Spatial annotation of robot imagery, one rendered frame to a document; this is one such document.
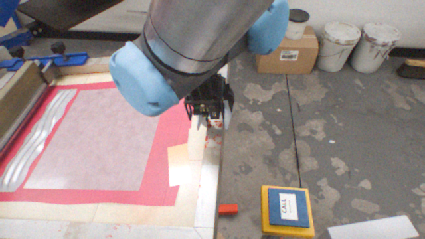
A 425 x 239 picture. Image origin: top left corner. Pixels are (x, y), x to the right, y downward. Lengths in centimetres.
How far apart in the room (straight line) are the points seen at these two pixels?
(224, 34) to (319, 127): 209
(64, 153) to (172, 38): 62
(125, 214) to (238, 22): 49
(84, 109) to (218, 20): 73
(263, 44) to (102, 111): 59
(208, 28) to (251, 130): 193
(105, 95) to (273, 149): 142
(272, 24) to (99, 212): 50
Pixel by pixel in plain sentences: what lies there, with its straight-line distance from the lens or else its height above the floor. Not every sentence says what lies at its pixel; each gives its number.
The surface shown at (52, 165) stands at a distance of 78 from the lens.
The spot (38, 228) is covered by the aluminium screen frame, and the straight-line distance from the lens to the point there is 65.
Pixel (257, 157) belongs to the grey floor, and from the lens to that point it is 196.
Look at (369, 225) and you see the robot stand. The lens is 50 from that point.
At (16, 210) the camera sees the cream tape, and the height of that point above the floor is 105.
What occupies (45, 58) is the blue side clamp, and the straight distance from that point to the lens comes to 110.
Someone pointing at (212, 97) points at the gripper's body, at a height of 128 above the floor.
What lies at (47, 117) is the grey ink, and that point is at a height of 105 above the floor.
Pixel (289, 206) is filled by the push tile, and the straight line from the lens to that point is 74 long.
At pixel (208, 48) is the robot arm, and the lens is 20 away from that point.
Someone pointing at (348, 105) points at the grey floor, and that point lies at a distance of 253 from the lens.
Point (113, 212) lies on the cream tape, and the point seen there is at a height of 109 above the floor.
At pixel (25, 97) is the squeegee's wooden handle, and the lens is 95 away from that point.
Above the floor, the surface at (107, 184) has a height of 108.
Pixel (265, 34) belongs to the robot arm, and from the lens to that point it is 32.
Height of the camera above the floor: 163
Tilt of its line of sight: 51 degrees down
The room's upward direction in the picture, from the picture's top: straight up
